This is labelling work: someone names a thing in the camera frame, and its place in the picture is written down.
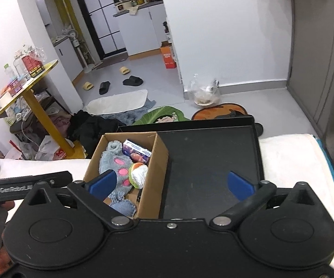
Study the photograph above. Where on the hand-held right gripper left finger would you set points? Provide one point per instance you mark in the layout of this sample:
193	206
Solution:
103	182

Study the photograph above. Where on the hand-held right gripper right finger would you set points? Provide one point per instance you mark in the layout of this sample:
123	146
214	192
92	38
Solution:
240	185

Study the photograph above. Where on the blue plush paw slipper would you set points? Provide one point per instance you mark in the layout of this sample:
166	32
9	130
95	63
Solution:
109	165

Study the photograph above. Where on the green orange white ball toy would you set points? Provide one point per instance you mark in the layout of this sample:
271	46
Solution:
139	176

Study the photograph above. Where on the purple printed packet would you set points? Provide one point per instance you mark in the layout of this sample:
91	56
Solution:
135	150

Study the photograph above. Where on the brown cardboard box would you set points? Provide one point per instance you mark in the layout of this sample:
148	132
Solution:
155	185

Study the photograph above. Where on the black plastic tray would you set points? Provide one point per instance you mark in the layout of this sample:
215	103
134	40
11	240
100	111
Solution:
207	156

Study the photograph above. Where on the white plastic bag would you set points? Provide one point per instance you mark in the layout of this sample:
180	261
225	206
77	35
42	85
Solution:
46	150

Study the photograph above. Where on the black clothes pile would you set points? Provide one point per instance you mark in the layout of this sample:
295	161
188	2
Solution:
91	130

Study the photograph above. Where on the white fluffy blanket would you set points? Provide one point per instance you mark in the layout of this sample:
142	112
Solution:
288	156

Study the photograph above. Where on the pink clothes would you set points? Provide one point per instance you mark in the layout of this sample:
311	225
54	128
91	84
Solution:
60	123

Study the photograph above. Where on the orange and black rug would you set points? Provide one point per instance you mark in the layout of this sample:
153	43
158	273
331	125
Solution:
213	113

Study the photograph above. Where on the yellow round table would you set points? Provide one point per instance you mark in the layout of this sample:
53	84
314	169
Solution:
39	113

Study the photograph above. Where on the white floor mat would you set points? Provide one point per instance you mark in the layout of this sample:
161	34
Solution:
117	101

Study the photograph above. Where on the green leaf cartoon rug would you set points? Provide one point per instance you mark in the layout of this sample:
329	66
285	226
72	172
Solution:
155	114

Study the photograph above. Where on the blue bed sheet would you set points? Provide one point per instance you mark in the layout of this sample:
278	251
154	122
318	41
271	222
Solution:
333	185

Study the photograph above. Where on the black side rack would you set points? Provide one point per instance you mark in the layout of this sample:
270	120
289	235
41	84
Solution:
48	101

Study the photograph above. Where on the yellow slipper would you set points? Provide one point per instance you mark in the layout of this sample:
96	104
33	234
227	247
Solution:
124	70
87	86

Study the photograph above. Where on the colourful small box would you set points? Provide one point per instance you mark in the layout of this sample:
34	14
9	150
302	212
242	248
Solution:
13	85

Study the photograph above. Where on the clear plastic bag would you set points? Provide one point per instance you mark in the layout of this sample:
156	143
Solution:
204	88

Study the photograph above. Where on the white standing fan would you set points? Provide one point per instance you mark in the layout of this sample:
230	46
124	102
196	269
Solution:
87	68

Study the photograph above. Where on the clear plastic bottle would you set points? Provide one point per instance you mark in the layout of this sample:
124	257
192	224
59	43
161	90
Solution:
9	71

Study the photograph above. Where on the dark door mat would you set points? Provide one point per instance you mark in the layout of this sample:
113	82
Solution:
112	60

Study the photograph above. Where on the red box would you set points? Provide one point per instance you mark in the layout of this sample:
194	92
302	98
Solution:
32	65

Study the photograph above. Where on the white low cabinet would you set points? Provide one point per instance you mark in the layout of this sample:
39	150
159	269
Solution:
65	58

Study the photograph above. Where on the white shelf unit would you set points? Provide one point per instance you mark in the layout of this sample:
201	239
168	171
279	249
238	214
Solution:
179	63

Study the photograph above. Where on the orange cardboard box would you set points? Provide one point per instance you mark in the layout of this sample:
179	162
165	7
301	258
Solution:
168	56

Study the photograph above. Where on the grey wardrobe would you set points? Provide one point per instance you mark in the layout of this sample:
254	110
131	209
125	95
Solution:
314	63

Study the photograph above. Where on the white kitchen cabinet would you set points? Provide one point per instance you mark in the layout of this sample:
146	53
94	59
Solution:
138	31

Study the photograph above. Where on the black framed glass door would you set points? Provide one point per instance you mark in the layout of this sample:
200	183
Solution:
106	20

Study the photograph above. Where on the yellow pipe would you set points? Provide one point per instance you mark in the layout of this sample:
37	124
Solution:
67	5

